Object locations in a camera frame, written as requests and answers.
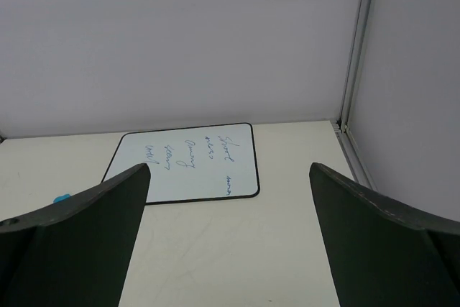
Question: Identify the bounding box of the white whiteboard black rim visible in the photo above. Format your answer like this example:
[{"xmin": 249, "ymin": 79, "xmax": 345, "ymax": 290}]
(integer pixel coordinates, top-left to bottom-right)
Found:
[{"xmin": 103, "ymin": 123, "xmax": 260, "ymax": 205}]

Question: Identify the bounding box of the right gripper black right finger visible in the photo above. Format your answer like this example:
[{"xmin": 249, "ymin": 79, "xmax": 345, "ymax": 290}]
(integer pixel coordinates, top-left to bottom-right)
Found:
[{"xmin": 309, "ymin": 162, "xmax": 459, "ymax": 306}]

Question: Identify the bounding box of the aluminium right corner post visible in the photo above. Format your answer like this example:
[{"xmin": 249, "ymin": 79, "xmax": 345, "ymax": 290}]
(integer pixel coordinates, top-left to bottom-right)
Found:
[{"xmin": 331, "ymin": 0, "xmax": 377, "ymax": 191}]

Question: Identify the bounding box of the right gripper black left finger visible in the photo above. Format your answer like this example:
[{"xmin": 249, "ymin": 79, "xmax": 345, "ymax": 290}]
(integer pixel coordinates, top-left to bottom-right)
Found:
[{"xmin": 1, "ymin": 163, "xmax": 150, "ymax": 306}]

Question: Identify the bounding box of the blue whiteboard eraser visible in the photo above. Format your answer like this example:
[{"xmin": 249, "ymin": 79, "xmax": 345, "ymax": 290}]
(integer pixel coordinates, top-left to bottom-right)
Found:
[{"xmin": 53, "ymin": 193, "xmax": 71, "ymax": 203}]

